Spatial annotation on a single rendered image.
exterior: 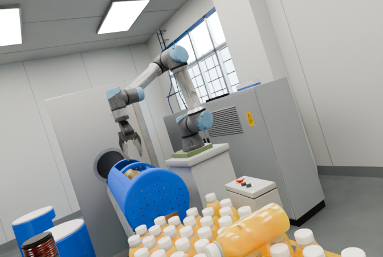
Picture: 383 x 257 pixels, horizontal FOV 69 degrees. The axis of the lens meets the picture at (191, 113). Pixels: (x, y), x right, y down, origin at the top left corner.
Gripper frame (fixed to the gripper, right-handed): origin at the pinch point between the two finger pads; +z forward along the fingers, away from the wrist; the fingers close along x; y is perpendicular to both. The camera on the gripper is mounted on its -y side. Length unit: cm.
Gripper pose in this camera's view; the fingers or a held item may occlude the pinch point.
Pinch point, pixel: (134, 156)
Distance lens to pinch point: 140.0
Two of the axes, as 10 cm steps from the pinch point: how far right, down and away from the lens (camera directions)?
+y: -3.6, 1.0, 9.3
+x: -8.8, 2.8, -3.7
